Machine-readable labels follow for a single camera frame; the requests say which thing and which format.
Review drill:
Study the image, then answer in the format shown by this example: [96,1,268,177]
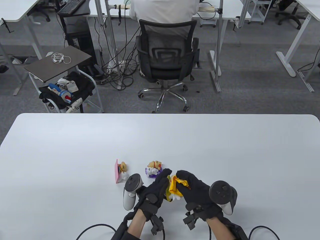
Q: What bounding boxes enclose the person's right hand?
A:
[176,170,224,221]

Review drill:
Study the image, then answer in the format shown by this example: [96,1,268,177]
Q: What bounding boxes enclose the person's left hand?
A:
[134,169,173,214]

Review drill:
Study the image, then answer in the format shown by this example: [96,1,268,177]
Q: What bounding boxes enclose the yellow dusting cloth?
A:
[168,175,190,198]

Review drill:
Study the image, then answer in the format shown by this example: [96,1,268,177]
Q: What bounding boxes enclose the bear ornament green board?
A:
[164,175,183,202]

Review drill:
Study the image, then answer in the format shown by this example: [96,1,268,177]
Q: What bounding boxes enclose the black white handheld controller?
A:
[209,180,237,215]
[122,173,144,210]

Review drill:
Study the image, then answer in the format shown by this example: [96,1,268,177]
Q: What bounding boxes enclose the bear ornament purple base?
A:
[145,160,163,178]

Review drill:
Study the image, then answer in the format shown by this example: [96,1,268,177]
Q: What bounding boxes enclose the bear ornament pink board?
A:
[114,159,129,184]

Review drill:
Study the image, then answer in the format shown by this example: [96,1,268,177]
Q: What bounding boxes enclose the black forearm electronics box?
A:
[111,221,130,240]
[227,220,249,240]

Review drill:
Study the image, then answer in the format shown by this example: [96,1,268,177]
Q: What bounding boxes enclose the person's left forearm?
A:
[126,209,148,240]

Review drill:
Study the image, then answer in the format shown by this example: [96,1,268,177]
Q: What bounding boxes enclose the person's right forearm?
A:
[207,217,249,240]

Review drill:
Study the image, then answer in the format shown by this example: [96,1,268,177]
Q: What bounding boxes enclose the black mesh office chair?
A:
[135,19,200,113]

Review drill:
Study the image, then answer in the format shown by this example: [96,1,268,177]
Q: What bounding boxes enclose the black bag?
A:
[39,71,96,110]

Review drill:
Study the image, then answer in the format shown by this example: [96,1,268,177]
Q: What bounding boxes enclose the white power strip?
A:
[109,60,128,75]

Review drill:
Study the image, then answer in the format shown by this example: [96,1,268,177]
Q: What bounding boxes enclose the blue red white toy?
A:
[48,83,73,103]

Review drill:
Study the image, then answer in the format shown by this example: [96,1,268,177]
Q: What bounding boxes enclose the white crumpled plastic bag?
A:
[57,78,78,92]

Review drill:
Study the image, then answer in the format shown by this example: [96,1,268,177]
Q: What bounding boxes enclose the dark top white cart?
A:
[24,45,105,114]

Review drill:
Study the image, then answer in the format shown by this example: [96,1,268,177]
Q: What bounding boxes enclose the white earphones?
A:
[51,52,72,64]

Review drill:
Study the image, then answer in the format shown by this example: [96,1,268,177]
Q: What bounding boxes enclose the black computer tower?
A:
[64,17,97,65]

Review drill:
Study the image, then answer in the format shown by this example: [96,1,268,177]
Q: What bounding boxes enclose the white office desk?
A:
[86,0,252,77]
[276,0,320,92]
[0,0,42,95]

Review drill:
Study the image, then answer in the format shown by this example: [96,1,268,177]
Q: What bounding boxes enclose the black swivel chair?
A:
[271,0,307,30]
[27,0,66,22]

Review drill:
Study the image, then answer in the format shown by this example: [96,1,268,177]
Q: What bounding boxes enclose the black keyboard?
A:
[57,0,87,15]

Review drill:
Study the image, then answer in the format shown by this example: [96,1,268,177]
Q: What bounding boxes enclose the black wrist camera block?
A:
[147,212,165,235]
[182,209,200,230]

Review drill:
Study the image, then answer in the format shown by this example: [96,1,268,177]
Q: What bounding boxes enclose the black glove cable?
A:
[249,226,280,240]
[76,224,117,240]

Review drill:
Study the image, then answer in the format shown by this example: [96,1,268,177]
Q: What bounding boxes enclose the black cable bundle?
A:
[94,15,140,90]

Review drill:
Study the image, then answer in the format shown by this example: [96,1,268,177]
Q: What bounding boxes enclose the white wire cart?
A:
[247,0,273,25]

